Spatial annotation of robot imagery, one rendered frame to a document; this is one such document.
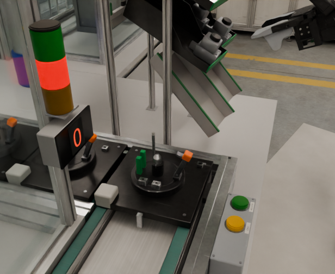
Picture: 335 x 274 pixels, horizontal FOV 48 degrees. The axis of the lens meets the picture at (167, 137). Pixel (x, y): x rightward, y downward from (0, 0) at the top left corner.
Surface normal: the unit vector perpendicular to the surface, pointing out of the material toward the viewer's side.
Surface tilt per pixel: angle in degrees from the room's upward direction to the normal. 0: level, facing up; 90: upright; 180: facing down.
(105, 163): 0
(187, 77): 45
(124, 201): 0
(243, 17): 90
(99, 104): 0
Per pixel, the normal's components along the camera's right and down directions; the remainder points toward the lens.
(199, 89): 0.62, -0.40
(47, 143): -0.31, 0.53
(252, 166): 0.00, -0.83
